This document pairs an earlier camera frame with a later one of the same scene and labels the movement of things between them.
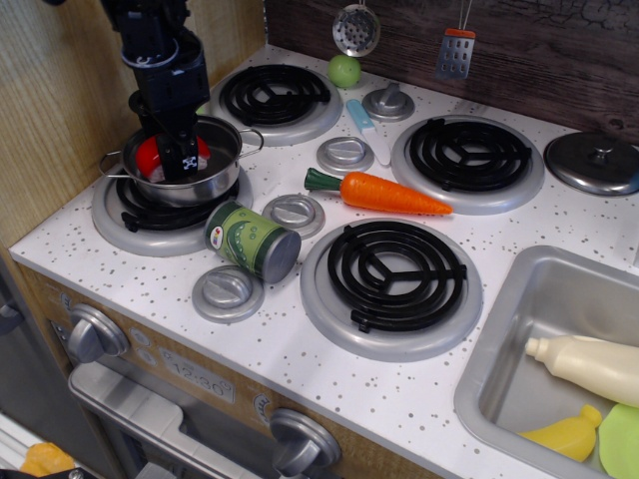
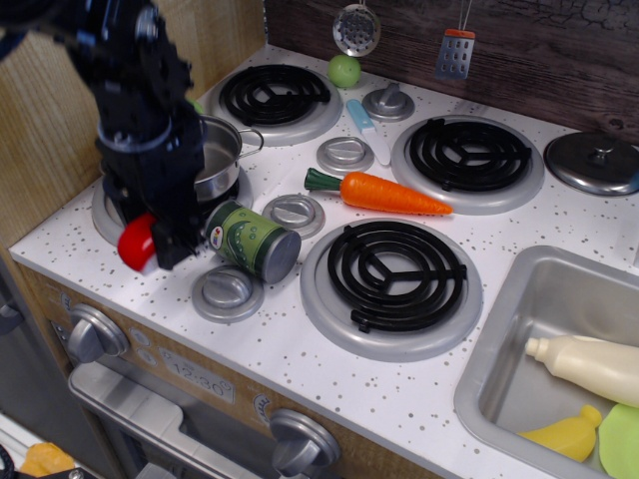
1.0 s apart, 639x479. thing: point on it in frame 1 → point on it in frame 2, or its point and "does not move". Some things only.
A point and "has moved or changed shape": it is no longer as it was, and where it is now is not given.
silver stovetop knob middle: [296, 212] does not move
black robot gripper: [171, 84] → [155, 166]
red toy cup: [149, 159] has moved or changed shape
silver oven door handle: [139, 410] does not move
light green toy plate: [618, 442] does not move
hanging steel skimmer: [356, 30] does not move
